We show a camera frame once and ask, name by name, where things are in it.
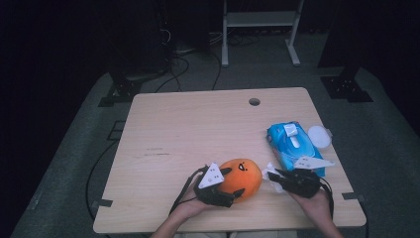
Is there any white wet wipe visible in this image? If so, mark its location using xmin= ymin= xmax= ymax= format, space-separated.
xmin=262 ymin=162 xmax=286 ymax=193

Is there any white metal stand frame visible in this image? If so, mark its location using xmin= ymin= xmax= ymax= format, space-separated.
xmin=221 ymin=0 xmax=305 ymax=68

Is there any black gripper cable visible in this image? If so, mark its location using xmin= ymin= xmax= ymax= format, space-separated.
xmin=168 ymin=165 xmax=208 ymax=216
xmin=317 ymin=178 xmax=336 ymax=220

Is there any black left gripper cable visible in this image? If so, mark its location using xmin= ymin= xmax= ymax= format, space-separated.
xmin=168 ymin=165 xmax=208 ymax=216

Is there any black floor frame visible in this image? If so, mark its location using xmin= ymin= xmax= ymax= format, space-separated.
xmin=107 ymin=120 xmax=127 ymax=142

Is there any person's left hand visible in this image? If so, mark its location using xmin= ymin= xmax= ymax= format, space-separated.
xmin=169 ymin=187 xmax=213 ymax=220

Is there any blue wet wipes pack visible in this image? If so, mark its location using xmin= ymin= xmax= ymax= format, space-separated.
xmin=266 ymin=121 xmax=327 ymax=179

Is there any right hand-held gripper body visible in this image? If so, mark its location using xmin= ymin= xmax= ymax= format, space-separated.
xmin=284 ymin=156 xmax=336 ymax=199

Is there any black stand base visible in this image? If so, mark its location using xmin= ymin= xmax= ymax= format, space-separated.
xmin=320 ymin=65 xmax=374 ymax=103
xmin=97 ymin=70 xmax=166 ymax=108

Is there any white oval plastic lid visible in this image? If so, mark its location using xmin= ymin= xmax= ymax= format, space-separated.
xmin=307 ymin=123 xmax=334 ymax=149

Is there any black floor cable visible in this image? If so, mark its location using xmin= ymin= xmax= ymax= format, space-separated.
xmin=85 ymin=140 xmax=119 ymax=222
xmin=210 ymin=51 xmax=223 ymax=91
xmin=155 ymin=56 xmax=191 ymax=93

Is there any grey tape strip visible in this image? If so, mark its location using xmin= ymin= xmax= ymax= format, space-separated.
xmin=91 ymin=198 xmax=114 ymax=208
xmin=342 ymin=191 xmax=367 ymax=203

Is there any orange plush toy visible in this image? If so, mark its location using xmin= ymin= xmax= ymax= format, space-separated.
xmin=217 ymin=158 xmax=263 ymax=203

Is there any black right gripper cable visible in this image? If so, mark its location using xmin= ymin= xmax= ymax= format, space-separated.
xmin=317 ymin=178 xmax=336 ymax=220

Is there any person's right hand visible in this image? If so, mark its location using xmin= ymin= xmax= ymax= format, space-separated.
xmin=289 ymin=189 xmax=333 ymax=226

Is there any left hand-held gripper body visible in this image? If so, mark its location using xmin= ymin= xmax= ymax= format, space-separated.
xmin=193 ymin=162 xmax=236 ymax=208

